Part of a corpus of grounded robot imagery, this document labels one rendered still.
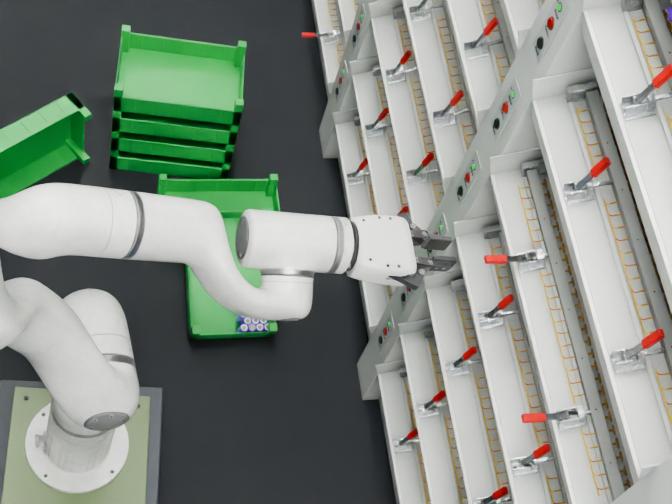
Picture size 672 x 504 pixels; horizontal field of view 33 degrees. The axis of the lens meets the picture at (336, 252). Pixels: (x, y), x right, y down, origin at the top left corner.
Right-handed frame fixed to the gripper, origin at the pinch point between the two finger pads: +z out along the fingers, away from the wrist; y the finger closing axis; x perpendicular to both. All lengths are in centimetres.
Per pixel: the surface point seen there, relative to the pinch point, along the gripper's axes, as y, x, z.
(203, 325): -38, -101, -6
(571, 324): 12.7, 2.7, 18.7
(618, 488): 38.6, 3.0, 19.1
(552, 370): 18.5, -1.4, 16.2
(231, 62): -99, -77, -1
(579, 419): 27.5, 1.1, 17.0
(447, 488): 17, -60, 27
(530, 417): 26.7, -0.2, 9.6
